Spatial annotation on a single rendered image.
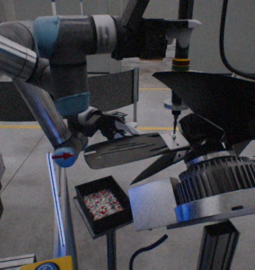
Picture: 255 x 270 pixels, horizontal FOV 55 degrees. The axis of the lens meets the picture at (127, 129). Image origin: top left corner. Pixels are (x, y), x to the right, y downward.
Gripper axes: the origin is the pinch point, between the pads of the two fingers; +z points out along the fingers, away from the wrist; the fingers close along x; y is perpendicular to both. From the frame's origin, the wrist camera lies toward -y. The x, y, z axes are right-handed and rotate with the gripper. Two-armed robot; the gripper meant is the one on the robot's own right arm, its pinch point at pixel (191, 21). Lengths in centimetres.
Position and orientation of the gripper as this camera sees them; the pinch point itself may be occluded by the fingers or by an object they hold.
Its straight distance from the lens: 65.2
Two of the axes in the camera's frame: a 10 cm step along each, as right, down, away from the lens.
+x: 4.0, 4.0, -8.2
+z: 9.2, -1.8, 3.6
